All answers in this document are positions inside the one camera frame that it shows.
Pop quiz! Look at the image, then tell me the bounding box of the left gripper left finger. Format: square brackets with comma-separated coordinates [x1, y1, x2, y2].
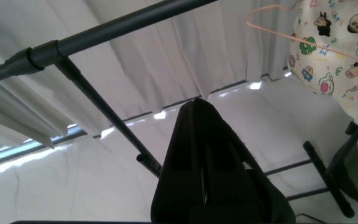
[150, 99, 205, 223]

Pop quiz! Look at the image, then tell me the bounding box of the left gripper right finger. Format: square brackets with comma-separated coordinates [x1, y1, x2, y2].
[194, 98, 270, 223]

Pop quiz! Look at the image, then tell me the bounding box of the cream printed garment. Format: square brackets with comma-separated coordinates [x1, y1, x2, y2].
[288, 0, 358, 132]

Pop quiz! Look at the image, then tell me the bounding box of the pink clothes hanger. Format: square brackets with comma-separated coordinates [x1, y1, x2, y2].
[246, 0, 358, 65]

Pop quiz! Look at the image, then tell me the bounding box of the black clothes rack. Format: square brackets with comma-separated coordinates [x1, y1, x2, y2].
[0, 0, 358, 218]

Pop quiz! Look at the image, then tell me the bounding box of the white curtain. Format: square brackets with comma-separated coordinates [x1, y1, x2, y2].
[0, 0, 304, 138]
[0, 83, 71, 156]

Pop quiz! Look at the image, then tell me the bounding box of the window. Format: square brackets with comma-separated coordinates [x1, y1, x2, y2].
[0, 123, 88, 170]

